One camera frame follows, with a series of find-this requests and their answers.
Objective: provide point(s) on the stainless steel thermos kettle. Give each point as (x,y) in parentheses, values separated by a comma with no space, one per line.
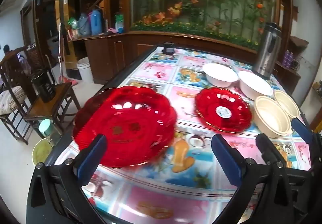
(268,50)

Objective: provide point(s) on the teal cup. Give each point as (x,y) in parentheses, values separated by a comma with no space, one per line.
(45,127)

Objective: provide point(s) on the blue thermos bottle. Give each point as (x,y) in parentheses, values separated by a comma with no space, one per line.
(96,23)

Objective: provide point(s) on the light blue water jug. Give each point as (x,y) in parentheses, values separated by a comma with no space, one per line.
(84,25)

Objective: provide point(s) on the black rimmed table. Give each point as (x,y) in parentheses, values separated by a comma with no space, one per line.
(61,147)

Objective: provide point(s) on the purple bottle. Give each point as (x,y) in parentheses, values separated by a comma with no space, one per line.
(291,59)
(286,58)

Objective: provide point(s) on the large red plastic plate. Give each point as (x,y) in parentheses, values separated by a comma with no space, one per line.
(125,123)

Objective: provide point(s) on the mop pole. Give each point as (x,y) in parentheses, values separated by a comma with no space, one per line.
(60,50)

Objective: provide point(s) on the small red plastic plate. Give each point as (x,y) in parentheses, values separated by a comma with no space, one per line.
(213,103)

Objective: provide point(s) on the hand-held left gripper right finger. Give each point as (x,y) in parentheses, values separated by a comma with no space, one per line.
(226,161)

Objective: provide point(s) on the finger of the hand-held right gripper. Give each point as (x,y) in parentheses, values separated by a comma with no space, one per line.
(266,146)
(301,129)

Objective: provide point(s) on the wooden stool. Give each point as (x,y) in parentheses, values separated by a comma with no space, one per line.
(50,105)

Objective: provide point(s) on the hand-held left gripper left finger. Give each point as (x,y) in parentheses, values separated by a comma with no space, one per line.
(90,161)

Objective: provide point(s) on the woven basket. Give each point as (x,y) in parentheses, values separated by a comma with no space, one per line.
(35,58)

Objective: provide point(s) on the striped seat cushion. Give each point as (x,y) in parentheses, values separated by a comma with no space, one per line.
(10,98)

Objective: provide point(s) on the white bowl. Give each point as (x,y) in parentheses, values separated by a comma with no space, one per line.
(254,85)
(220,74)

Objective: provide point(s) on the cream plastic bowl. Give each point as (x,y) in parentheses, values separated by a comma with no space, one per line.
(286,103)
(270,116)

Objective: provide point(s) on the wooden chair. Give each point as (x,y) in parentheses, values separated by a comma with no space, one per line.
(16,127)

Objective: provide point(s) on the white plastic bucket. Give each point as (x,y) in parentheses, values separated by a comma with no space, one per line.
(85,70)

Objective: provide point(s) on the green white bottle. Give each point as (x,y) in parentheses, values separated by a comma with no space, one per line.
(119,23)

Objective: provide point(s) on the small black jar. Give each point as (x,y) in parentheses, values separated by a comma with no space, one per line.
(168,48)

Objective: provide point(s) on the green plastic bag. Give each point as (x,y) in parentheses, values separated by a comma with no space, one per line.
(72,23)

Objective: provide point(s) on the black box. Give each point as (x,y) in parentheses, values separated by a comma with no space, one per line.
(44,87)

